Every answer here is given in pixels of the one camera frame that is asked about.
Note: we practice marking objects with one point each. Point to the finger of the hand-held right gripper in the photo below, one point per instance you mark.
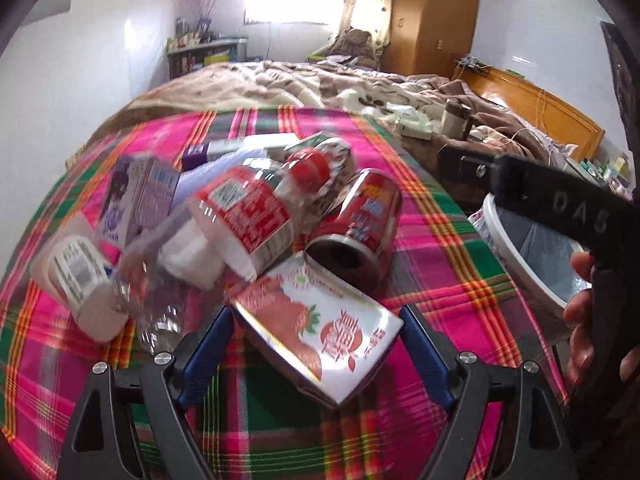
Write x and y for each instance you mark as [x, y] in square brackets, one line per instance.
[467, 170]

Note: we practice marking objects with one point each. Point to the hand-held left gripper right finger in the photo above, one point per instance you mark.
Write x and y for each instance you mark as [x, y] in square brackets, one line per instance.
[425, 355]

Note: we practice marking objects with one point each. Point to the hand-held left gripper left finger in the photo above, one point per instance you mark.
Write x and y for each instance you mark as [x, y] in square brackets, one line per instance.
[210, 355]

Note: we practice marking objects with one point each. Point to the white trash bin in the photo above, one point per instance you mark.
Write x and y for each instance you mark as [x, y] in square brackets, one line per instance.
[520, 255]

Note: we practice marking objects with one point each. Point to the strawberry print drink carton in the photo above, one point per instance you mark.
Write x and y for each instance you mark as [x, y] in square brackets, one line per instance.
[310, 320]

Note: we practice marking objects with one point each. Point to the purple milk carton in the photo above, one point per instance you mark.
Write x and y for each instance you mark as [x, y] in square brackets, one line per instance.
[155, 195]

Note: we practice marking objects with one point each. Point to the person's right hand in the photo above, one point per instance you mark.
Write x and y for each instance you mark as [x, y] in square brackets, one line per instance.
[580, 325]

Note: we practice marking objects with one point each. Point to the steel thermos cup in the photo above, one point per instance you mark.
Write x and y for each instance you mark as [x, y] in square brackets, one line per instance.
[452, 120]

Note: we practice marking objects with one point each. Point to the white tissue box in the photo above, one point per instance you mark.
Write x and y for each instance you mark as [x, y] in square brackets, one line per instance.
[415, 122]

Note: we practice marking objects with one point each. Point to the pink plaid cloth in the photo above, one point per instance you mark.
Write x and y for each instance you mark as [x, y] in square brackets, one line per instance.
[440, 240]

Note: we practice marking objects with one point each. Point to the wooden headboard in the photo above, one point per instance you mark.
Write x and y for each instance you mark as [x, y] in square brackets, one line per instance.
[540, 100]

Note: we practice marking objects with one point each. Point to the red drink can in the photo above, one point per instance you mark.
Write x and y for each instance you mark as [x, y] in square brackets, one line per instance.
[370, 205]

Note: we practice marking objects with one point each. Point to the power strip with plugs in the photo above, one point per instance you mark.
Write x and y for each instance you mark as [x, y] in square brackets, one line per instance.
[471, 63]

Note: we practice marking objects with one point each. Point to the dark grey sofa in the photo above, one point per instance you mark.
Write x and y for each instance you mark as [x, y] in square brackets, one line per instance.
[625, 75]

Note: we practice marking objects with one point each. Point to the clear bottle with red label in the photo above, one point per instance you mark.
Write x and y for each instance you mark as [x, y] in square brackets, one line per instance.
[245, 210]

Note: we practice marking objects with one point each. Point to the wooden wardrobe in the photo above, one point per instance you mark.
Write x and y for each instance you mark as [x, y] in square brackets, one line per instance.
[430, 20]

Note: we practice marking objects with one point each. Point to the white plastic bottle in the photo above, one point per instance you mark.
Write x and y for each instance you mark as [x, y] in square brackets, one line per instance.
[75, 270]

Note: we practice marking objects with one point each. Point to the brown teddy bear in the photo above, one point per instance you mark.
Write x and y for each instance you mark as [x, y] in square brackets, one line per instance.
[355, 42]

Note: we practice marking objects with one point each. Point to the lavender cloth roll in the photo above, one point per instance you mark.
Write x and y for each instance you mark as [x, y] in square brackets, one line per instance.
[195, 180]

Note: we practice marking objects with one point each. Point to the brown and cream blanket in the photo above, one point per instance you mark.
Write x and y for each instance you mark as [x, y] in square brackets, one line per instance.
[300, 85]

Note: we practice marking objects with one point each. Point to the patterned curtain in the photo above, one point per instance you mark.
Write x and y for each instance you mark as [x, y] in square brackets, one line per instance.
[370, 0]

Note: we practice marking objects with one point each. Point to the white and purple box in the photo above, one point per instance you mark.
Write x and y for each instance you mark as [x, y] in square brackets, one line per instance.
[240, 145]

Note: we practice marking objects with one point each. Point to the bright window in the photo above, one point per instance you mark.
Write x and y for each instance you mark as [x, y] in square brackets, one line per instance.
[295, 2]

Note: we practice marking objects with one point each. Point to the cluttered low shelf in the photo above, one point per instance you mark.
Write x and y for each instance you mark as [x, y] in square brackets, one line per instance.
[200, 60]

